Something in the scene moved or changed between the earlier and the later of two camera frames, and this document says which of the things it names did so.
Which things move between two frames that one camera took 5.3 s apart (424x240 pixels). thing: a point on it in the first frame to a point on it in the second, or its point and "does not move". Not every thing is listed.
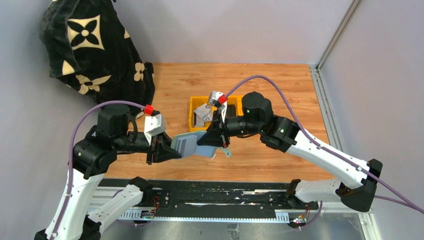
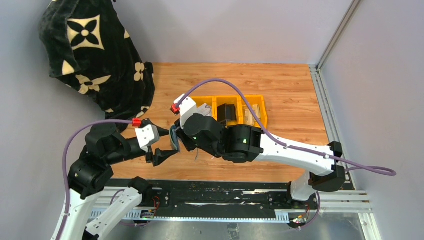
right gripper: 222,130 to 180,135
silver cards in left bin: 203,113 does not move
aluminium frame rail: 331,122 does not move
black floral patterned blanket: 88,47 does not move
